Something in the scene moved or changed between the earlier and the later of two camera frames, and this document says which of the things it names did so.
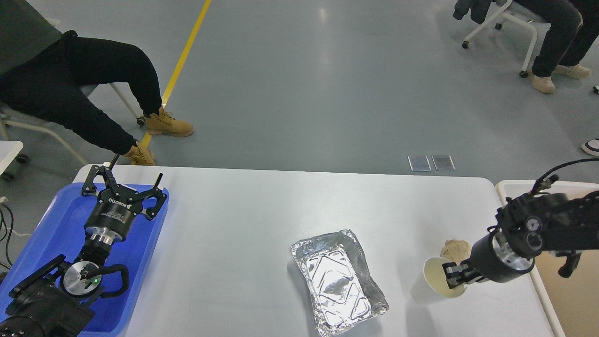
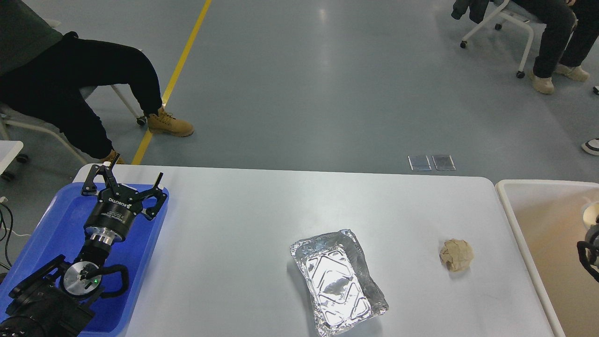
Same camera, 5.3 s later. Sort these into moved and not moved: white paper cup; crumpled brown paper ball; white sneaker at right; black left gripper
Moved: white paper cup
Not moved: black left gripper; white sneaker at right; crumpled brown paper ball
